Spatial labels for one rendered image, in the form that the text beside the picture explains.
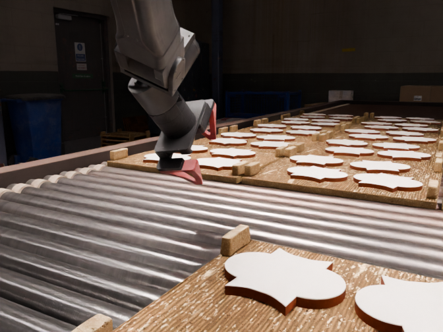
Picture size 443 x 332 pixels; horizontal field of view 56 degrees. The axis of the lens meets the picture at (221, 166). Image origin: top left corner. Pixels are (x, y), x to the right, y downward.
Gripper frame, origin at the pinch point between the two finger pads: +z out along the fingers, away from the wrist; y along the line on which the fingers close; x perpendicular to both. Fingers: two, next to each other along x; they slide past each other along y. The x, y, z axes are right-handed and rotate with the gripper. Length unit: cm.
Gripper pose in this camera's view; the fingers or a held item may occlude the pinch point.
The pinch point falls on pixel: (204, 157)
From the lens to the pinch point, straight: 73.6
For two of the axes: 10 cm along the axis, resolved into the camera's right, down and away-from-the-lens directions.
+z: 4.0, 5.7, 7.2
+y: 2.3, -8.2, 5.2
